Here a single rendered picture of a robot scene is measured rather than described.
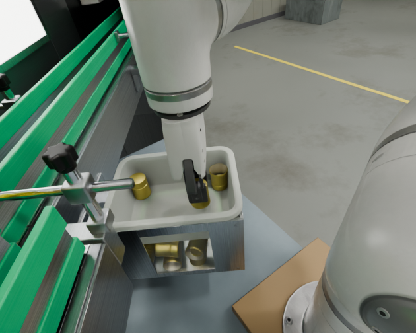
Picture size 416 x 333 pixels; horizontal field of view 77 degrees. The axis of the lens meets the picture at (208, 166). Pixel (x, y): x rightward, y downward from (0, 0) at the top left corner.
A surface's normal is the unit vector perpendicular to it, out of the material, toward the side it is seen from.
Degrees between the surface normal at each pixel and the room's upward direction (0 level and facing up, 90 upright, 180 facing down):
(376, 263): 62
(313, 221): 0
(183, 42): 90
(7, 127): 90
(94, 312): 90
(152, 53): 90
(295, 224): 0
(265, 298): 0
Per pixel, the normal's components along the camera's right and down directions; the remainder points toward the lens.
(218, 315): -0.11, -0.74
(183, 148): 0.10, 0.59
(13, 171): 0.99, -0.11
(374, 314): -0.83, 0.40
